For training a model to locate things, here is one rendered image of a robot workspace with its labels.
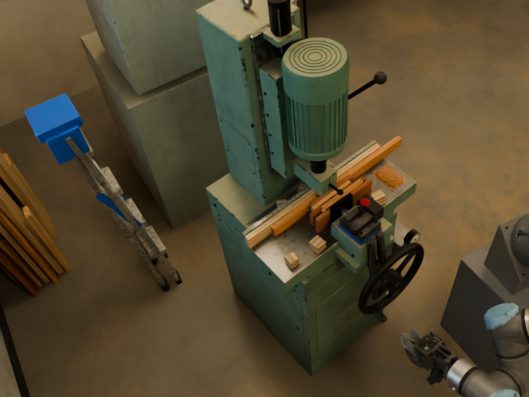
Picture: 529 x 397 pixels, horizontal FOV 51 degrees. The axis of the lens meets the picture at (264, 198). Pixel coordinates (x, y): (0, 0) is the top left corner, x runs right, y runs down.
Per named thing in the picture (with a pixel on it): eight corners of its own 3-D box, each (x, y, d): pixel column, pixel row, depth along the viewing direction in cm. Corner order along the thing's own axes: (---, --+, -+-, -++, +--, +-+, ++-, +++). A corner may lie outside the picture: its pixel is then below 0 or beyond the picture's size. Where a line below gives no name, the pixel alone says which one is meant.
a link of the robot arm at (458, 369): (482, 380, 154) (458, 403, 151) (467, 370, 158) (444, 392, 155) (479, 360, 149) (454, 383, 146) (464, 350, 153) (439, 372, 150)
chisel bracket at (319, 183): (321, 200, 181) (321, 183, 174) (293, 176, 189) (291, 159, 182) (338, 187, 183) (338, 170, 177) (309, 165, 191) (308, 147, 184)
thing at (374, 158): (275, 237, 184) (274, 230, 181) (271, 233, 185) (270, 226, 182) (401, 146, 204) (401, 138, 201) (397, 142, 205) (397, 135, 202)
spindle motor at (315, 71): (316, 172, 161) (312, 87, 137) (276, 140, 170) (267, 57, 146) (359, 141, 167) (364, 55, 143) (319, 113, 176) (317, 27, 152)
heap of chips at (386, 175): (393, 191, 191) (393, 187, 190) (372, 175, 197) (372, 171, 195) (407, 179, 194) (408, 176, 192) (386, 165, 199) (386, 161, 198)
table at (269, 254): (305, 313, 172) (304, 304, 167) (245, 253, 188) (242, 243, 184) (437, 208, 192) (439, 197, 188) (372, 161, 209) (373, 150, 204)
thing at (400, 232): (399, 259, 216) (401, 247, 210) (375, 239, 222) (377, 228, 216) (414, 246, 219) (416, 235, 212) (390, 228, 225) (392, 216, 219)
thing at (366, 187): (318, 233, 183) (317, 220, 178) (315, 231, 184) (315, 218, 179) (371, 193, 192) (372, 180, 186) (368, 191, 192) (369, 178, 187)
